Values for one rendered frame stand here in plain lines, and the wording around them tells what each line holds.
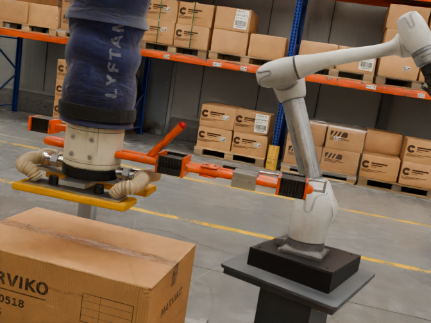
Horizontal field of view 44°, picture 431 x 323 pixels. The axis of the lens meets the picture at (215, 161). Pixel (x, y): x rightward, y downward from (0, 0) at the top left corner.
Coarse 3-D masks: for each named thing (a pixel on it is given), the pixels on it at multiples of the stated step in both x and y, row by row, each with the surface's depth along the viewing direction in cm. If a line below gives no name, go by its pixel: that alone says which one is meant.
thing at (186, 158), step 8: (160, 152) 152; (168, 152) 158; (160, 160) 149; (168, 160) 149; (176, 160) 148; (184, 160) 149; (160, 168) 150; (168, 168) 150; (176, 168) 150; (184, 168) 150; (176, 176) 149; (184, 176) 152
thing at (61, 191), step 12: (24, 180) 153; (48, 180) 151; (36, 192) 148; (48, 192) 147; (60, 192) 146; (72, 192) 147; (84, 192) 148; (96, 192) 148; (108, 192) 152; (96, 204) 145; (108, 204) 144; (120, 204) 144; (132, 204) 149
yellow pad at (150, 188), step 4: (48, 172) 167; (52, 172) 167; (48, 176) 167; (60, 176) 166; (64, 176) 166; (104, 184) 164; (108, 184) 164; (108, 188) 164; (144, 188) 164; (148, 188) 165; (152, 188) 167; (140, 192) 162; (144, 192) 162; (148, 192) 163; (152, 192) 167; (144, 196) 162
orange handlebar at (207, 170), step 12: (48, 144) 158; (60, 144) 156; (120, 156) 154; (132, 156) 153; (144, 156) 153; (192, 168) 150; (204, 168) 150; (216, 168) 149; (264, 180) 147; (276, 180) 150
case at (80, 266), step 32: (0, 224) 164; (32, 224) 169; (64, 224) 173; (96, 224) 178; (0, 256) 146; (32, 256) 144; (64, 256) 147; (96, 256) 151; (128, 256) 154; (160, 256) 158; (192, 256) 172; (0, 288) 148; (32, 288) 145; (64, 288) 142; (96, 288) 140; (128, 288) 137; (160, 288) 143; (0, 320) 149; (32, 320) 146; (64, 320) 144; (96, 320) 141; (128, 320) 139; (160, 320) 149
